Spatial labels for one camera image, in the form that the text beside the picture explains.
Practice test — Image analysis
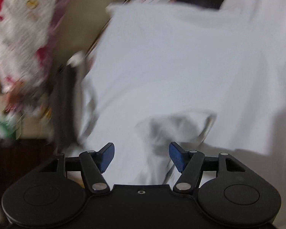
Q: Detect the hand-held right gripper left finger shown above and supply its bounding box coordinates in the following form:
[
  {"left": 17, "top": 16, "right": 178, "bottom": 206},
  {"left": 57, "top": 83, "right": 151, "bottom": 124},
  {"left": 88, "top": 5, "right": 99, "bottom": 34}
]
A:
[{"left": 38, "top": 142, "right": 115, "bottom": 194}]

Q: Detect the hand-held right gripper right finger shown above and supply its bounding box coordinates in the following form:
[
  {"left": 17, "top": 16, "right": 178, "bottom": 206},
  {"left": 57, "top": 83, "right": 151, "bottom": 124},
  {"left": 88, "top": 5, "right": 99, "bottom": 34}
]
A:
[{"left": 170, "top": 142, "right": 247, "bottom": 193}]

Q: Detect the white t-shirt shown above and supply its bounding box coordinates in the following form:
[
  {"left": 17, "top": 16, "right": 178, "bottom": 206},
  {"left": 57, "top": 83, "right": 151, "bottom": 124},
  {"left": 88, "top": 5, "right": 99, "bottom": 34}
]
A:
[{"left": 77, "top": 0, "right": 286, "bottom": 186}]

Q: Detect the dark grey folded sweater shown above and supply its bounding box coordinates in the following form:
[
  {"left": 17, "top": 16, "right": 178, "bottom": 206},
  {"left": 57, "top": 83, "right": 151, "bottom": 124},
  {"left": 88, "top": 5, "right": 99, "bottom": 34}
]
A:
[{"left": 50, "top": 64, "right": 86, "bottom": 148}]

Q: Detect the brown wooden drawer cabinet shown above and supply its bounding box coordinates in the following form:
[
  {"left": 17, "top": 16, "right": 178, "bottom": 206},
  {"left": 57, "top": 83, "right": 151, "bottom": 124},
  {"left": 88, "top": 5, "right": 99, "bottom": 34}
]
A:
[{"left": 0, "top": 137, "right": 62, "bottom": 196}]

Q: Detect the grey bunny plush toy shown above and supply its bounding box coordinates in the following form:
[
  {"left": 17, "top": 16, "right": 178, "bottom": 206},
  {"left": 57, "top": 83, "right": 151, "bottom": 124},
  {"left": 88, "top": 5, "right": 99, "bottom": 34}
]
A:
[{"left": 2, "top": 81, "right": 53, "bottom": 120}]

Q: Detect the cream folded garment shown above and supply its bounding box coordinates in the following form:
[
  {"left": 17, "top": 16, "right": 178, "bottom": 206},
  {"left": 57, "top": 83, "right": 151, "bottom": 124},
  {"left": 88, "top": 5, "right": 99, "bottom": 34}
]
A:
[{"left": 67, "top": 51, "right": 86, "bottom": 67}]

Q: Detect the green plastic bag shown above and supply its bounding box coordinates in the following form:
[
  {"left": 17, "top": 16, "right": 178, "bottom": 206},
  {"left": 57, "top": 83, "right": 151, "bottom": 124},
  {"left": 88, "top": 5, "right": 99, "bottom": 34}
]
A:
[{"left": 0, "top": 117, "right": 17, "bottom": 139}]

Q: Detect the beige bed base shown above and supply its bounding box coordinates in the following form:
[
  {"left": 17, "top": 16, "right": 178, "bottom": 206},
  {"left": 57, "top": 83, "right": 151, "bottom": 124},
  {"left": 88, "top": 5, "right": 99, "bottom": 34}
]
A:
[{"left": 50, "top": 0, "right": 148, "bottom": 62}]

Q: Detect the white quilted bedspread red print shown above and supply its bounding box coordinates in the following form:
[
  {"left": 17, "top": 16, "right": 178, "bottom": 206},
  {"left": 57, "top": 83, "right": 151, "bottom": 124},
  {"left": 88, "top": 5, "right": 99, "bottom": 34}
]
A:
[{"left": 0, "top": 0, "right": 79, "bottom": 96}]

